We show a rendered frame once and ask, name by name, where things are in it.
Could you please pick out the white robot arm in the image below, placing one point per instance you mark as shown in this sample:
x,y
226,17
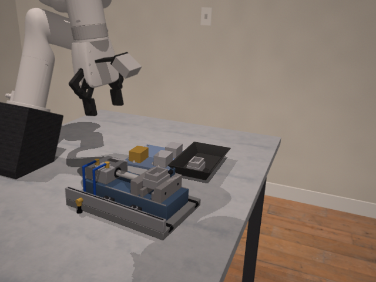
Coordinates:
x,y
42,28

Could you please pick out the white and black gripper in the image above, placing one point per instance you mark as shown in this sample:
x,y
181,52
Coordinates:
x,y
93,75

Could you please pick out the yellow-brown block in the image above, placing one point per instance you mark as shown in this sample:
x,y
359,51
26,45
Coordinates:
x,y
138,154

